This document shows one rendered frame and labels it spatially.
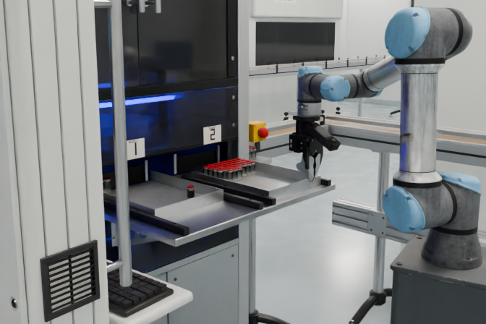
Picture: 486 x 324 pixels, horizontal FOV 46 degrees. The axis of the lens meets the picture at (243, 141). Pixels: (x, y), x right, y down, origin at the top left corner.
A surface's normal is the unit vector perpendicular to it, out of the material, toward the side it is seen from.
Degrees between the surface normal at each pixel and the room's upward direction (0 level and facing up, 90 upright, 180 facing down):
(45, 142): 90
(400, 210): 98
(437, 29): 81
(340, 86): 90
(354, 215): 90
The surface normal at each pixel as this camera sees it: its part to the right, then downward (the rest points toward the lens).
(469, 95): -0.68, 0.14
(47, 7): 0.79, 0.12
